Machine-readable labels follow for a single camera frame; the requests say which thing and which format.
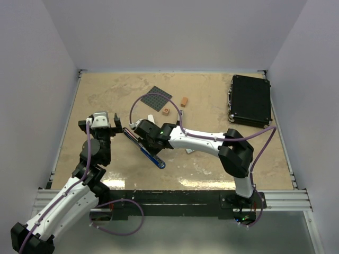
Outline aluminium rail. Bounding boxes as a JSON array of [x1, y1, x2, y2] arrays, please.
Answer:
[[31, 189, 313, 217]]

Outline black case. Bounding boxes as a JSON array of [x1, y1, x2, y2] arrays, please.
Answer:
[[227, 75, 272, 129]]

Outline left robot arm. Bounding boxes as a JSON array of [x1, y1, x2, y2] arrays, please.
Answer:
[[11, 112, 122, 253]]

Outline plain wooden block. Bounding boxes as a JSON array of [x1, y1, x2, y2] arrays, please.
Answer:
[[181, 97, 188, 107]]

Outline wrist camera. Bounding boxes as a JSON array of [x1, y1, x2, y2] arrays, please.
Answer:
[[86, 111, 111, 129], [129, 119, 144, 130]]

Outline wooden letter cube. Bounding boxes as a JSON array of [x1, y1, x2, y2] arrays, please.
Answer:
[[162, 108, 170, 116]]

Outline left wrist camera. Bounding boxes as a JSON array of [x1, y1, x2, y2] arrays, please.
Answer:
[[86, 111, 111, 129]]

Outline black base frame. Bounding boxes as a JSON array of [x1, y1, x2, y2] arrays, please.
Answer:
[[90, 190, 267, 221]]

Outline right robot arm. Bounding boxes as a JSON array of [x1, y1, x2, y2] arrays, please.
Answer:
[[129, 119, 255, 208]]

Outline grey studded baseplate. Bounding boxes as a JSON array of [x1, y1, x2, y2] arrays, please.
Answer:
[[141, 86, 172, 112]]

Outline white stapler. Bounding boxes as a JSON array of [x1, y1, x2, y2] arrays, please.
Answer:
[[148, 114, 155, 123]]

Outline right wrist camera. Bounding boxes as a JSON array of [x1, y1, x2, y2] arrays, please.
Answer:
[[129, 119, 144, 130]]

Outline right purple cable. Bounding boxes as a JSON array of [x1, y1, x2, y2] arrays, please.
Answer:
[[129, 93, 277, 228]]

